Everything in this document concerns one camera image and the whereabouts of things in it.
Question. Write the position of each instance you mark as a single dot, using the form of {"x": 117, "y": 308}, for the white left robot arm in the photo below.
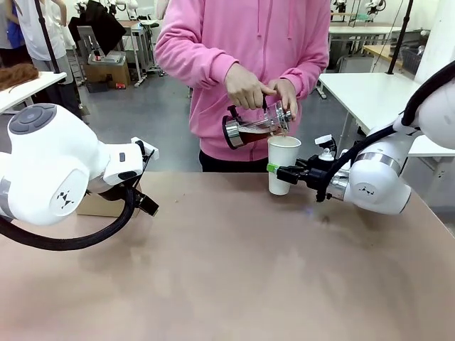
{"x": 42, "y": 170}

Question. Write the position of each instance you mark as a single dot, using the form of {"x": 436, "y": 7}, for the black hanging cloth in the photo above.
{"x": 99, "y": 25}

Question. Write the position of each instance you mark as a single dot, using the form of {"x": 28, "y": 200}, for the brown furry bundle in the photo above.
{"x": 17, "y": 76}

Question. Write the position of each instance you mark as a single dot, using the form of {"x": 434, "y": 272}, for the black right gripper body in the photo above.
{"x": 314, "y": 174}

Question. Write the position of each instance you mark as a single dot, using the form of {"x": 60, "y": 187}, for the grey box lid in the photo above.
{"x": 106, "y": 57}

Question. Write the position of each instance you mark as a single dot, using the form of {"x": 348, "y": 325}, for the bystander in blue top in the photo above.
{"x": 10, "y": 32}

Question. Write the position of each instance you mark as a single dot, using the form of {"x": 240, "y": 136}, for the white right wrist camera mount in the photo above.
{"x": 324, "y": 139}

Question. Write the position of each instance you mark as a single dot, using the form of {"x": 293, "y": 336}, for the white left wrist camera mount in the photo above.
{"x": 148, "y": 152}

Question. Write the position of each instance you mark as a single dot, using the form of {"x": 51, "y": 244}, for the person's left hand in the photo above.
{"x": 288, "y": 94}

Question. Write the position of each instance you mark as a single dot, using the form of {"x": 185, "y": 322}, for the white frame desk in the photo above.
{"x": 142, "y": 32}

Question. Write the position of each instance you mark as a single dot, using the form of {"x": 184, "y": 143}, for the person's right hand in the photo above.
{"x": 245, "y": 89}

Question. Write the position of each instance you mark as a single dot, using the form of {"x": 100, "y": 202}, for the wooden top table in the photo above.
{"x": 382, "y": 51}

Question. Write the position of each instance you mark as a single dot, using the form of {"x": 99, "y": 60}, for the person's right forearm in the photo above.
{"x": 192, "y": 60}

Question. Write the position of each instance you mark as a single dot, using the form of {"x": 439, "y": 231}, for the white side table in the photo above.
{"x": 25, "y": 90}

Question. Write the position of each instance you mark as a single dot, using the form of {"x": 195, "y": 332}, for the person's pink hoodie torso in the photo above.
{"x": 249, "y": 35}

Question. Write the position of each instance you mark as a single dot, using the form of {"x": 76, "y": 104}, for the white paper cup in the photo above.
{"x": 282, "y": 152}

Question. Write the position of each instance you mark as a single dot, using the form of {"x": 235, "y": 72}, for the large white work table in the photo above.
{"x": 373, "y": 96}

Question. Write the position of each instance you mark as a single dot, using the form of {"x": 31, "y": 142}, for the long white background table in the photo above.
{"x": 362, "y": 30}

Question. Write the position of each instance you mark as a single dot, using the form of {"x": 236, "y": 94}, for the black stand pole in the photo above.
{"x": 400, "y": 39}
{"x": 48, "y": 39}

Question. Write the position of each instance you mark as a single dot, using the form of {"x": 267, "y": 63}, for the person's left forearm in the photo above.
{"x": 309, "y": 67}

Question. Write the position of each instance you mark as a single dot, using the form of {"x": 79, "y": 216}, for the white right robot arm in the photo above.
{"x": 377, "y": 177}

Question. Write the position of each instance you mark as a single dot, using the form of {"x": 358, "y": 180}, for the bystander in white shirt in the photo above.
{"x": 46, "y": 32}

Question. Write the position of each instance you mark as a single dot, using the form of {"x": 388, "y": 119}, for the cardboard box on floor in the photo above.
{"x": 106, "y": 74}

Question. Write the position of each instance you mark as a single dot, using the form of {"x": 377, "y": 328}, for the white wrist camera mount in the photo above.
{"x": 148, "y": 152}
{"x": 324, "y": 139}

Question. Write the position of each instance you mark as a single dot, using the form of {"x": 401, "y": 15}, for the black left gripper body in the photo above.
{"x": 147, "y": 206}

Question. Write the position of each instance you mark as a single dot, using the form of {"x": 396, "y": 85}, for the glass french press pitcher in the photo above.
{"x": 249, "y": 133}

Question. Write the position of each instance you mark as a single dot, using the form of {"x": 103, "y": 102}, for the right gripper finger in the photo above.
{"x": 288, "y": 174}
{"x": 303, "y": 163}

